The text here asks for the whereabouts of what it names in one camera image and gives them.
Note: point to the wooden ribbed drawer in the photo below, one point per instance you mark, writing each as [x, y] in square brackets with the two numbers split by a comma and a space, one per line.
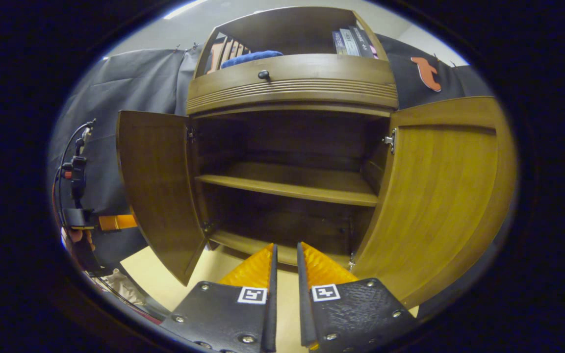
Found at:
[312, 81]

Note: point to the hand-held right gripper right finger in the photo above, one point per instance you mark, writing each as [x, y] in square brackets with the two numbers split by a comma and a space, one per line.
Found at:
[351, 314]

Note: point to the wooden double-door shoe cabinet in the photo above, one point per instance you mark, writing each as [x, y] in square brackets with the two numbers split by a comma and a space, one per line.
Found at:
[287, 186]

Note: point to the black backdrop cloth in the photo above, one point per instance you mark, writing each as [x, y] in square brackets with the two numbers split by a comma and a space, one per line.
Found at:
[130, 78]

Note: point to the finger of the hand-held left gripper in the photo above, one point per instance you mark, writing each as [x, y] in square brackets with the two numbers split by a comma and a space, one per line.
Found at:
[115, 222]

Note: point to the black round drawer knob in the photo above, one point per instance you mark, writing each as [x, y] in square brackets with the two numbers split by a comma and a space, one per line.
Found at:
[263, 75]

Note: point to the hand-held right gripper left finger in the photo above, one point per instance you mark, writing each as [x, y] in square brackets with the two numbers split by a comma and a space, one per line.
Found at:
[223, 314]

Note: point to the dark blue cover book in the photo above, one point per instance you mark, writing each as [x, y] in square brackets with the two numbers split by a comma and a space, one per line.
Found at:
[337, 44]

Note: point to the blue fluffy towel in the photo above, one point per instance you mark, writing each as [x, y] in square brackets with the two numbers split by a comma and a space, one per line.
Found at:
[250, 58]

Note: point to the beige cloth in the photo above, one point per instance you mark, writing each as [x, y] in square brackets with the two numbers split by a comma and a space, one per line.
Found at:
[121, 288]

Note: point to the wooden shoe cabinet door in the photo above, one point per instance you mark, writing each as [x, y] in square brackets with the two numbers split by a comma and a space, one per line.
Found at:
[439, 206]
[160, 186]

